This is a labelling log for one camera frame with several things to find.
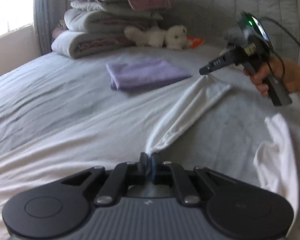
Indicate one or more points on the white garment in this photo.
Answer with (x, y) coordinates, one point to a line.
(185, 110)

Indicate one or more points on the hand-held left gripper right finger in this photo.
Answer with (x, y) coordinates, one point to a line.
(155, 166)

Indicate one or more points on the grey padded headboard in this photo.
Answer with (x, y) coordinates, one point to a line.
(210, 5)

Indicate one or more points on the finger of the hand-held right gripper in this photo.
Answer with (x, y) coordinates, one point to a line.
(215, 63)

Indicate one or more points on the white rolled quilt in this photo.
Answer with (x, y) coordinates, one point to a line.
(67, 43)

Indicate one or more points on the person's right hand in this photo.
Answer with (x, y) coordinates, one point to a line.
(258, 83)

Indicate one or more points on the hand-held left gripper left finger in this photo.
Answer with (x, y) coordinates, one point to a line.
(143, 162)

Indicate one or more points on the folded purple garment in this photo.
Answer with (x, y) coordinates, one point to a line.
(145, 72)

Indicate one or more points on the orange packet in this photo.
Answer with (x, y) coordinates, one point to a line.
(196, 42)

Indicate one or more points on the white stuffed toy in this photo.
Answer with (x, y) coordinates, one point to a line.
(175, 36)

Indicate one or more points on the pale folded quilt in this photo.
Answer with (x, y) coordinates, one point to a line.
(115, 7)

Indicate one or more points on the grey folded quilt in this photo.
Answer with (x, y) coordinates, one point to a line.
(90, 21)

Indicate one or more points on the pink rolled cloth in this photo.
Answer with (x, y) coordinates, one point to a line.
(57, 32)

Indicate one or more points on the grey bed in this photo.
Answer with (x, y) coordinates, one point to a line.
(52, 92)

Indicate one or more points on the grey curtain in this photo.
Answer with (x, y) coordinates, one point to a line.
(42, 17)

